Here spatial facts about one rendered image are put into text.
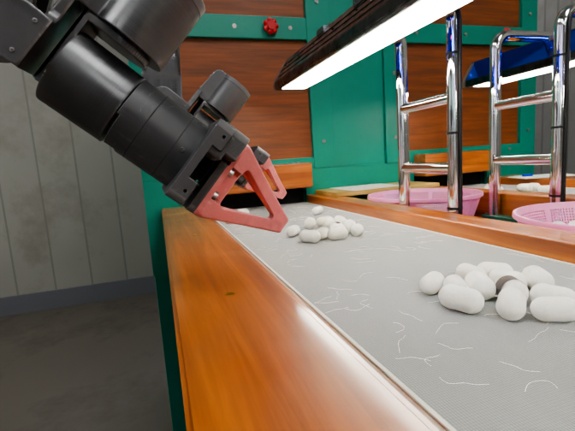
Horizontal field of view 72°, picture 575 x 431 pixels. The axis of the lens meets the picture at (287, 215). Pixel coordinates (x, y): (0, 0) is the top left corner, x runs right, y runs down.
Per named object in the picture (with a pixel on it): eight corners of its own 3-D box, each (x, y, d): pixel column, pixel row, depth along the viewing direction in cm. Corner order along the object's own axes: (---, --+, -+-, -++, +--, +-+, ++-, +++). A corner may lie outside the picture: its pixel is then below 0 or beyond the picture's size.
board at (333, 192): (336, 197, 106) (335, 192, 106) (315, 193, 120) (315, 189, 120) (440, 186, 116) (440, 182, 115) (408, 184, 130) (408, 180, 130)
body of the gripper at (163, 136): (220, 141, 37) (151, 88, 35) (243, 133, 27) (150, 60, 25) (179, 197, 37) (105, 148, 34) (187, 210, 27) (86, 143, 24)
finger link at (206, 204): (287, 191, 39) (210, 131, 36) (316, 196, 33) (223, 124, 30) (248, 247, 39) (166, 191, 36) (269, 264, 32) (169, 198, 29)
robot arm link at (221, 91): (147, 109, 67) (145, 99, 59) (188, 56, 68) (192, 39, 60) (206, 152, 71) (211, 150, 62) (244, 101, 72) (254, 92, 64)
